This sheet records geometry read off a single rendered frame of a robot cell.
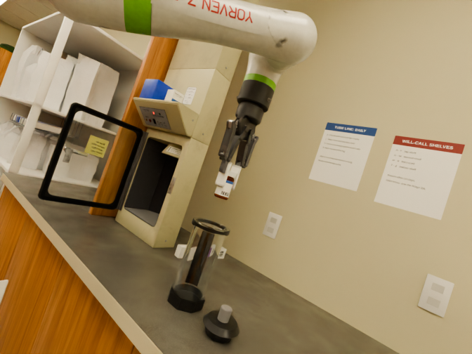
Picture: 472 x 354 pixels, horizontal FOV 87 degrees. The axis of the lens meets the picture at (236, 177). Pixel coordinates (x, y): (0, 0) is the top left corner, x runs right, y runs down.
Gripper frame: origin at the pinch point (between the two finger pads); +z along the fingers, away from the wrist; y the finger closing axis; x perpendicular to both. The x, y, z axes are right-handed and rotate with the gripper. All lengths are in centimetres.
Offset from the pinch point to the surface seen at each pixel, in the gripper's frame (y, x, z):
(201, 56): -14, -46, -46
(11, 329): 14, -64, 81
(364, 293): -56, 35, 25
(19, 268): 14, -77, 63
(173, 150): -15.9, -46.2, -3.4
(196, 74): -14, -45, -38
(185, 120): -7.9, -34.9, -15.5
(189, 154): -15.7, -34.9, -3.7
